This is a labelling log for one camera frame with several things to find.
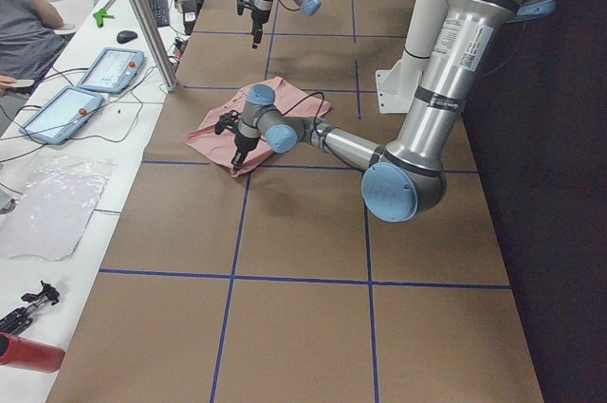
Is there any red bottle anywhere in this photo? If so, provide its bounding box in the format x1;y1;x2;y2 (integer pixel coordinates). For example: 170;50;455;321
1;333;65;374

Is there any black computer mouse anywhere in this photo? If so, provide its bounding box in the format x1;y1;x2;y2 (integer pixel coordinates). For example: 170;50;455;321
116;30;138;45

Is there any black hand tool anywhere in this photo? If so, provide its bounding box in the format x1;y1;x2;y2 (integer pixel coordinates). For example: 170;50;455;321
1;281;60;336

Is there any clear plastic bag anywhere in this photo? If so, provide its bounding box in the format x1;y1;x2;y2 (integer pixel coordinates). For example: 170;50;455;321
1;155;116;262

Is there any far teach pendant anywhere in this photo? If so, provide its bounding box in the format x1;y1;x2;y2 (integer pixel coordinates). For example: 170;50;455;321
77;47;145;94

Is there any near teach pendant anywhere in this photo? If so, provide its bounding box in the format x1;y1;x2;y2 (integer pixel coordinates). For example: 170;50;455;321
19;86;104;145

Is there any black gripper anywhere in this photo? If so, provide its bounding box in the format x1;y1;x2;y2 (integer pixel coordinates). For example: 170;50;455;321
251;20;265;49
231;132;259;174

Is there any pink printed t-shirt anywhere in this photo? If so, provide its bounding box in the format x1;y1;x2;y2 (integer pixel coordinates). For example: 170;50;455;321
184;77;331;176

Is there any green plastic clip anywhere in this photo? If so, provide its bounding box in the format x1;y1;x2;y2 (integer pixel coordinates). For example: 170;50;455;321
93;8;115;28

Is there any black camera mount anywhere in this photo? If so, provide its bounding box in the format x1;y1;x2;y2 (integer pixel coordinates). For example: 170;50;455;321
236;0;254;16
214;110;241;136

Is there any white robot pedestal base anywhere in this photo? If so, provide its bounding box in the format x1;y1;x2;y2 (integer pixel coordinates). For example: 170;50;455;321
376;0;447;114

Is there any teach pendant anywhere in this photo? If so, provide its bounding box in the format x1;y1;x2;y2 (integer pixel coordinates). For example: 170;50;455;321
19;86;104;145
77;47;145;94

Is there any aluminium frame post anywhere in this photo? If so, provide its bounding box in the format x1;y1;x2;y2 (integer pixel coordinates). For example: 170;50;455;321
129;0;177;92

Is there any left black braided cable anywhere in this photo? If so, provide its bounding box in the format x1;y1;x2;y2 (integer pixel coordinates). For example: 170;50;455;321
279;91;333;132

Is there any seated person grey shirt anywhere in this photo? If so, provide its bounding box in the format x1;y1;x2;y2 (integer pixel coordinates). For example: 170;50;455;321
1;0;67;93

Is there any black keyboard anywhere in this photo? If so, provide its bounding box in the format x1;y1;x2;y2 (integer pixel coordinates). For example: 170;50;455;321
146;0;170;27

